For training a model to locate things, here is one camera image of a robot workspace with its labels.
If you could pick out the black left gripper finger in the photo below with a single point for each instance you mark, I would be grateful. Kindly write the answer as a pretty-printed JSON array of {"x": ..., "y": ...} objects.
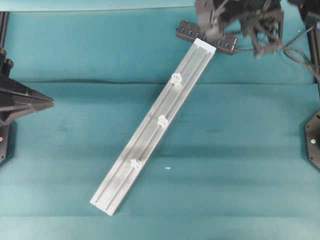
[
  {"x": 10, "y": 113},
  {"x": 18, "y": 89}
]

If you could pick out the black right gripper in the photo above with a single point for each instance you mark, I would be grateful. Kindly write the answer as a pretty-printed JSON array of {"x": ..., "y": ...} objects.
[{"x": 260, "y": 20}]

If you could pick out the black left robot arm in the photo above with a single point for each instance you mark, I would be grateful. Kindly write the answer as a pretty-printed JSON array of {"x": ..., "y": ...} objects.
[{"x": 16, "y": 99}]

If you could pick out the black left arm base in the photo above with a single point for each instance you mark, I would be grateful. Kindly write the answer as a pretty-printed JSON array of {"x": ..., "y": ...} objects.
[{"x": 8, "y": 137}]

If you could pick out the black multiport USB hub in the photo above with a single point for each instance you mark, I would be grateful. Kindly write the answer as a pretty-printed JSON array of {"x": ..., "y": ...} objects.
[{"x": 189, "y": 31}]

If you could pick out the black right frame post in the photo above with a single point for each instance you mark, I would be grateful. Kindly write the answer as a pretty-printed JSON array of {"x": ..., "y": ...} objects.
[{"x": 312, "y": 19}]

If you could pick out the black frame post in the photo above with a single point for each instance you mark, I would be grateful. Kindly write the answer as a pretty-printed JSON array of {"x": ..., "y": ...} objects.
[
  {"x": 4, "y": 16},
  {"x": 312, "y": 19}
]

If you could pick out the black left frame post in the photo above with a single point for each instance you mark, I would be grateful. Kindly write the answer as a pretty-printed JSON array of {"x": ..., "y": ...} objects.
[{"x": 4, "y": 16}]

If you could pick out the white ring clip top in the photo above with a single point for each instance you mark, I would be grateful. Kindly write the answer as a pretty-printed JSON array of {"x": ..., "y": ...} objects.
[{"x": 176, "y": 78}]

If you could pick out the white ring clip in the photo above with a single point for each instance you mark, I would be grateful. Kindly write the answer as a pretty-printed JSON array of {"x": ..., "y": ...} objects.
[
  {"x": 135, "y": 164},
  {"x": 176, "y": 78},
  {"x": 163, "y": 121}
]

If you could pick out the long aluminium rail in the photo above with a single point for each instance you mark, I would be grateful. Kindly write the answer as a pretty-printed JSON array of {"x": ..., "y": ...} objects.
[{"x": 147, "y": 136}]

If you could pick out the white ring clip bottom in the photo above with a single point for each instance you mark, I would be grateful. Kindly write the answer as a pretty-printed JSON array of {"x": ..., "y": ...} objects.
[{"x": 135, "y": 164}]

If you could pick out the white ring clip middle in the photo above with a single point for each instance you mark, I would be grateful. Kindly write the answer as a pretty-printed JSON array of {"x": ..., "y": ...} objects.
[{"x": 163, "y": 121}]

